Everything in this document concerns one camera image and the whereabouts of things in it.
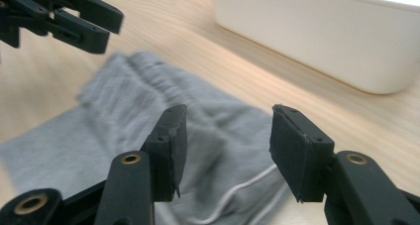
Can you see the white plastic bin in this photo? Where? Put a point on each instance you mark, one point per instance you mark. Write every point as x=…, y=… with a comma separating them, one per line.
x=323, y=40

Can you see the grey pants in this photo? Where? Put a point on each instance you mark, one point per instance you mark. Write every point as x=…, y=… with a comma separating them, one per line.
x=99, y=142

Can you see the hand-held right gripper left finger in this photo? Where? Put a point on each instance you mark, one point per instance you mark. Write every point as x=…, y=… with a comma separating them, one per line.
x=166, y=159

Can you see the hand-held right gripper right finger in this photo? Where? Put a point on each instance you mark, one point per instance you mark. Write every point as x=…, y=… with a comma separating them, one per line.
x=298, y=155

